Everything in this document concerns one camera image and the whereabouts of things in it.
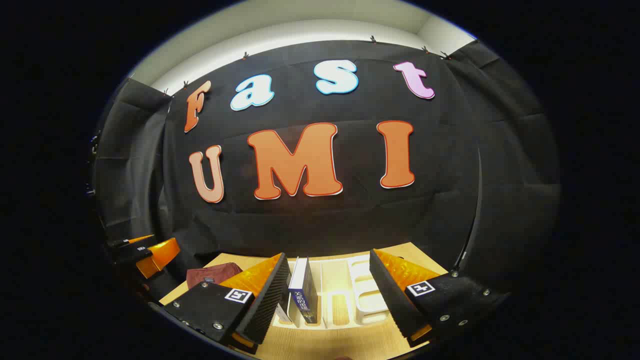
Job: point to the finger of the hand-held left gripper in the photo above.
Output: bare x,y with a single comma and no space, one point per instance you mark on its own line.
157,255
127,241

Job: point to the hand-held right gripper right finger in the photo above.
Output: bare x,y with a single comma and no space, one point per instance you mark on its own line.
390,300

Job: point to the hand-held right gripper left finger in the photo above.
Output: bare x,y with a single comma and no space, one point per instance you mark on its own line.
267,305

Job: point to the white portrait book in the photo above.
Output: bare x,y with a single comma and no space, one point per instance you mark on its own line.
283,314

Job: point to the cream plastic bookshelf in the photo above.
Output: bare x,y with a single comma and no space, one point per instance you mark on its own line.
367,295

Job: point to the blue book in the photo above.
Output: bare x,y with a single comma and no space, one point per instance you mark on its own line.
302,292

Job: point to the maroon schoolbag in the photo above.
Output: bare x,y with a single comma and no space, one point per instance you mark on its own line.
212,274

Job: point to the black backdrop stand pole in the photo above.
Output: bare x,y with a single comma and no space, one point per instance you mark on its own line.
475,215

